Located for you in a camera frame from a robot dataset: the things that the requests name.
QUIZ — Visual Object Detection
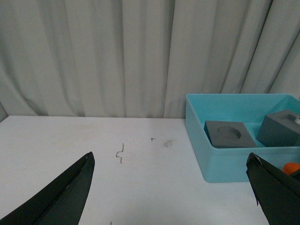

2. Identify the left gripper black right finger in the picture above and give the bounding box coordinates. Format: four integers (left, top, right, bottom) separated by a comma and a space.
246, 153, 300, 225

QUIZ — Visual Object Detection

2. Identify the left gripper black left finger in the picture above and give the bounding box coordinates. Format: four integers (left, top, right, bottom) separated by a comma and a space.
0, 152, 95, 225

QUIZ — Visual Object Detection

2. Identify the gray cube with square recess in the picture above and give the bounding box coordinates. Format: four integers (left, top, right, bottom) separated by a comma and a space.
256, 110, 300, 147

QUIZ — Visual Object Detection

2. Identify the gray block with round recess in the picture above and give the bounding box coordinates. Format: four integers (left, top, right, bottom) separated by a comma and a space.
204, 120, 256, 148

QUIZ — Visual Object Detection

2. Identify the light blue plastic box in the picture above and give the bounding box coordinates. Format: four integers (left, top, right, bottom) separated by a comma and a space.
185, 94, 300, 182

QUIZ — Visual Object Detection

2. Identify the orange cylindrical part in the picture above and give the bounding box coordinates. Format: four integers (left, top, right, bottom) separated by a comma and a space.
282, 162, 300, 175

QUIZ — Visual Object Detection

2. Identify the white pleated curtain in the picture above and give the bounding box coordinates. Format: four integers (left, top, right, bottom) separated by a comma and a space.
0, 0, 300, 119

